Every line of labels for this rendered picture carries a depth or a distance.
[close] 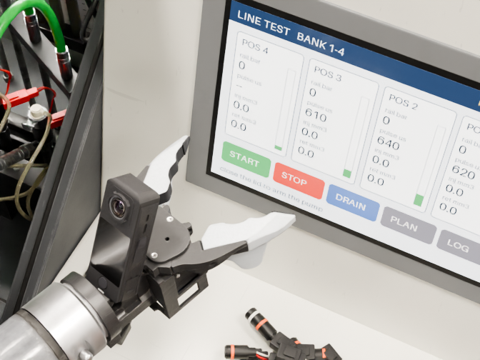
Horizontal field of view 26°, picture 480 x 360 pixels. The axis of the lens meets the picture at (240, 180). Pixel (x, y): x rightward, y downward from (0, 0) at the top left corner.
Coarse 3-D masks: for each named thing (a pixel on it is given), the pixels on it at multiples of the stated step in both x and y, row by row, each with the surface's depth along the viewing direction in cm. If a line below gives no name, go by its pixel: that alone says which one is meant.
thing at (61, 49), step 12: (24, 0) 133; (36, 0) 135; (12, 12) 131; (48, 12) 139; (0, 24) 130; (0, 36) 130; (60, 36) 145; (60, 48) 147; (60, 60) 149; (60, 72) 151; (72, 72) 152; (24, 144) 150; (0, 156) 144; (12, 156) 145; (24, 156) 148; (0, 168) 143
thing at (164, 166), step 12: (180, 144) 103; (156, 156) 102; (168, 156) 102; (180, 156) 103; (156, 168) 101; (168, 168) 101; (144, 180) 100; (156, 180) 100; (168, 180) 100; (168, 192) 99; (168, 204) 105
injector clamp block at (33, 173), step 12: (12, 132) 162; (0, 144) 165; (36, 156) 162; (12, 168) 158; (24, 168) 158; (36, 168) 158; (0, 180) 160; (12, 180) 158; (24, 180) 157; (0, 192) 164; (12, 192) 161; (36, 192) 157; (0, 204) 167; (12, 204) 168; (24, 204) 163; (36, 204) 161; (12, 216) 170
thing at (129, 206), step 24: (120, 192) 89; (144, 192) 89; (120, 216) 90; (144, 216) 89; (96, 240) 93; (120, 240) 90; (144, 240) 91; (96, 264) 93; (120, 264) 91; (96, 288) 94; (120, 288) 92
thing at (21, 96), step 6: (24, 90) 154; (30, 90) 154; (36, 90) 154; (6, 96) 153; (12, 96) 153; (18, 96) 153; (24, 96) 153; (30, 96) 154; (12, 102) 153; (18, 102) 153; (24, 102) 154; (6, 108) 153
